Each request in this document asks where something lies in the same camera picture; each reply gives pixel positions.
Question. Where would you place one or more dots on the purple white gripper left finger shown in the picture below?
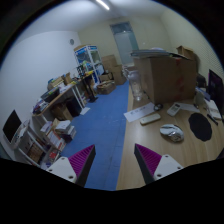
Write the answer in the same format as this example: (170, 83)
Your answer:
(76, 167)

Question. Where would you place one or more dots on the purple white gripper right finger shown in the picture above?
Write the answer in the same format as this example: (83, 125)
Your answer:
(154, 166)

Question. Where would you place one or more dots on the silver computer mouse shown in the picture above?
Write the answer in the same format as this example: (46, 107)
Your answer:
(173, 132)

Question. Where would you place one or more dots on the round black mouse pad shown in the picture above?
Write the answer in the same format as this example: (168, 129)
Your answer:
(200, 126)

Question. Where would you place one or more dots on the stack of white boxes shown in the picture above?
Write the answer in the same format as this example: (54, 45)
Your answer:
(66, 130)

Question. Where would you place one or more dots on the white shelf unit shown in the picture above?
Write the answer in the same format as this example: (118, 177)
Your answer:
(39, 151)

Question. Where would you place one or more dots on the white remote control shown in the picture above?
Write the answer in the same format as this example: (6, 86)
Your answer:
(150, 119)

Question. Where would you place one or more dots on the white paper sheet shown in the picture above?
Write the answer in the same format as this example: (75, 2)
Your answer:
(139, 112)

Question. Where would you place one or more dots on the white calculator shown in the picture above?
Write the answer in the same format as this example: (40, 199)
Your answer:
(174, 109)

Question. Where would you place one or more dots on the wooden side desk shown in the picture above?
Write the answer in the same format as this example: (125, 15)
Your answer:
(71, 87)

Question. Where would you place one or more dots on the black pen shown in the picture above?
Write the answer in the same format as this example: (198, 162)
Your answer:
(209, 116)

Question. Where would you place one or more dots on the black monitor on left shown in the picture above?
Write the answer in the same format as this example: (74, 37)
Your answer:
(11, 126)

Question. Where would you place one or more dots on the black monitor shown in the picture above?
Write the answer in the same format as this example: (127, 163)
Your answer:
(216, 89)
(11, 126)

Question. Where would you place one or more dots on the white book on table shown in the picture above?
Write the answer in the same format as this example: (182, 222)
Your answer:
(213, 109)

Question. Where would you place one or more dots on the open cardboard box on floor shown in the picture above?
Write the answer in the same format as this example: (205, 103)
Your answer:
(106, 87)

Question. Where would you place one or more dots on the large cardboard box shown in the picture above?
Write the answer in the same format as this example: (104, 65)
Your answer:
(167, 79)

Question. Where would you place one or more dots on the clear plastic container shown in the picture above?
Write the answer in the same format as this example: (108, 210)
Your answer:
(136, 85)

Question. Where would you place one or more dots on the black monitor on right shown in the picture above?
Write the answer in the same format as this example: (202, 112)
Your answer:
(216, 89)

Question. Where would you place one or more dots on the blue white display cabinet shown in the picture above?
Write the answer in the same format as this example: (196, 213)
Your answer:
(89, 57)

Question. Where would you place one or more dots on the stacked cardboard boxes by door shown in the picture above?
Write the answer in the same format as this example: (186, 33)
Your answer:
(110, 65)

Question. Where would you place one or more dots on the door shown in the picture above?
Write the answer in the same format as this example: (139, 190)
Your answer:
(125, 40)

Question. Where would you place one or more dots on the ceiling light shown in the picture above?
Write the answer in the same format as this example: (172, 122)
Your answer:
(103, 4)

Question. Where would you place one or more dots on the round wall clock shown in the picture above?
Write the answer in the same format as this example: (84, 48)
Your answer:
(71, 41)

